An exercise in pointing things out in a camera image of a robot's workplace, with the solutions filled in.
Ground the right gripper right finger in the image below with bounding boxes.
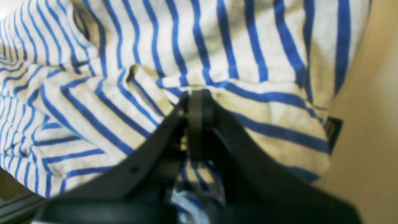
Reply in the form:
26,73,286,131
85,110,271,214
188,90,362,224

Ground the blue white striped T-shirt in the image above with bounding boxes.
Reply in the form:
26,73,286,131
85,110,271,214
0,0,372,224

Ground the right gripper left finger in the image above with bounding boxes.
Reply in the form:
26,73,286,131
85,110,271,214
33,93,189,224

